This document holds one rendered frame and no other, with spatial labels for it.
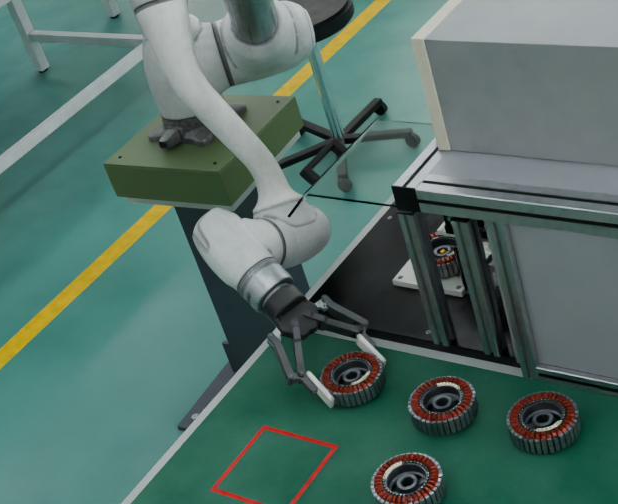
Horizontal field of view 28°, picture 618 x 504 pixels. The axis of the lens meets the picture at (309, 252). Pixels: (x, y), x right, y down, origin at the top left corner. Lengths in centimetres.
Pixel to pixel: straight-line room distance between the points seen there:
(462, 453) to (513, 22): 67
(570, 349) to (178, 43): 88
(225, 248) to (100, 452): 137
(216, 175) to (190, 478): 86
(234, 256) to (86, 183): 261
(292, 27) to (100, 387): 137
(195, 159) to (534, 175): 111
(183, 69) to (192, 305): 170
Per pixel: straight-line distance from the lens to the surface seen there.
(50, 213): 472
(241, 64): 285
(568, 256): 192
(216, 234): 227
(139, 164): 292
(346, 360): 220
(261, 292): 222
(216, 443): 219
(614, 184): 188
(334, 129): 434
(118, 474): 342
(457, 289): 229
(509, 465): 199
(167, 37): 230
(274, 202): 236
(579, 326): 201
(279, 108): 296
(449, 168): 200
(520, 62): 189
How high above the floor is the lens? 215
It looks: 33 degrees down
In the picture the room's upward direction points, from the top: 19 degrees counter-clockwise
